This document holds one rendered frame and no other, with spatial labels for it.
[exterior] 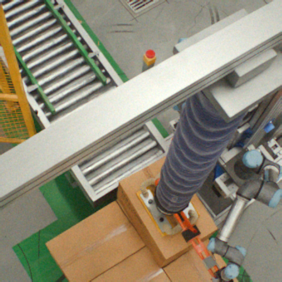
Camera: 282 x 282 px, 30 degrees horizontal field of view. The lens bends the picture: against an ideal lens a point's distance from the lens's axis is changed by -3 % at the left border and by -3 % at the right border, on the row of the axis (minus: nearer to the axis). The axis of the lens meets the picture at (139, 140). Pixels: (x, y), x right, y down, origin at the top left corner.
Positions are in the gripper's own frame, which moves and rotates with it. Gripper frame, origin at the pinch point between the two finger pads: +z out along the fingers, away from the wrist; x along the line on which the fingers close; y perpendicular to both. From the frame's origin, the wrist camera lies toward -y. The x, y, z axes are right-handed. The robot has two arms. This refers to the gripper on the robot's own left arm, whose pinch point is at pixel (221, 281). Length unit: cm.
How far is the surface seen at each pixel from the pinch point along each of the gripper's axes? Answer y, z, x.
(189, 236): 34.5, -1.4, 2.8
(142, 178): 84, 13, 6
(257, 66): 52, -188, 1
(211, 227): 33.1, 13.0, -16.6
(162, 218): 54, 8, 9
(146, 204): 67, 11, 12
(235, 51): 56, -198, 9
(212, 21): 208, 107, -155
